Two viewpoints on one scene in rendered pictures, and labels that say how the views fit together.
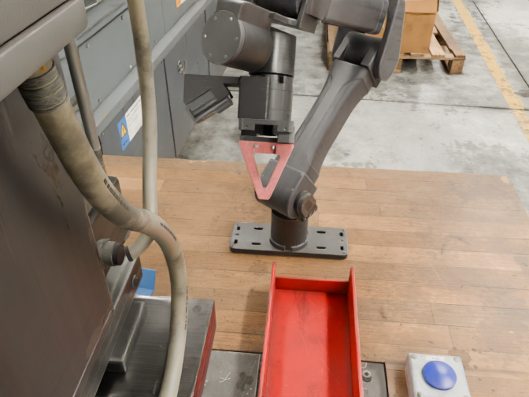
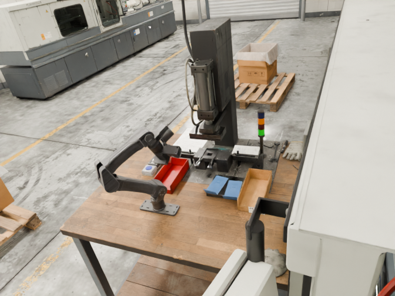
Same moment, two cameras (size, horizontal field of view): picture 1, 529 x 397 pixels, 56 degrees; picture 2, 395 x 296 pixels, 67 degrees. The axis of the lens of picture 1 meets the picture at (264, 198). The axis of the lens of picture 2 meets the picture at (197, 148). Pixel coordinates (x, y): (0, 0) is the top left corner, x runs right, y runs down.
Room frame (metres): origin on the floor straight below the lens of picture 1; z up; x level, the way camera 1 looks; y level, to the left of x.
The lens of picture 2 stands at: (1.64, 0.57, 1.93)
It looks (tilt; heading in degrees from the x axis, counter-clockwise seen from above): 32 degrees down; 200
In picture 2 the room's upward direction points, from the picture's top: 9 degrees counter-clockwise
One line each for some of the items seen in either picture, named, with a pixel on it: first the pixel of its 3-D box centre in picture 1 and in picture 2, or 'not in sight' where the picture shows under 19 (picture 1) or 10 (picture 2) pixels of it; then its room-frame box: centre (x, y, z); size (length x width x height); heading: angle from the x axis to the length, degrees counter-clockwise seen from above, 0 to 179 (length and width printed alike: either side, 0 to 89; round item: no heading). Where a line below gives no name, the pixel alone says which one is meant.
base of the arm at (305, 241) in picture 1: (289, 224); (157, 202); (0.64, -0.04, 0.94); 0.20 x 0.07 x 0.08; 85
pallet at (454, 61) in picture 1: (386, 35); not in sight; (4.14, -1.02, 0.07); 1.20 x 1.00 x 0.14; 175
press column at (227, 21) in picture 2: not in sight; (221, 88); (-0.01, 0.18, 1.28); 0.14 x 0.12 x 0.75; 85
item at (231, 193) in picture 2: not in sight; (232, 188); (0.49, 0.31, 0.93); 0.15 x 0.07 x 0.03; 179
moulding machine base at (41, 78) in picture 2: not in sight; (109, 39); (-5.46, -3.95, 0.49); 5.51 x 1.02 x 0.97; 171
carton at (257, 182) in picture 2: not in sight; (256, 190); (0.48, 0.42, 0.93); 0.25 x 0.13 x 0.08; 175
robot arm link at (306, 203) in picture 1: (288, 197); (156, 191); (0.63, -0.04, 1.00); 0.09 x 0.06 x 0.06; 50
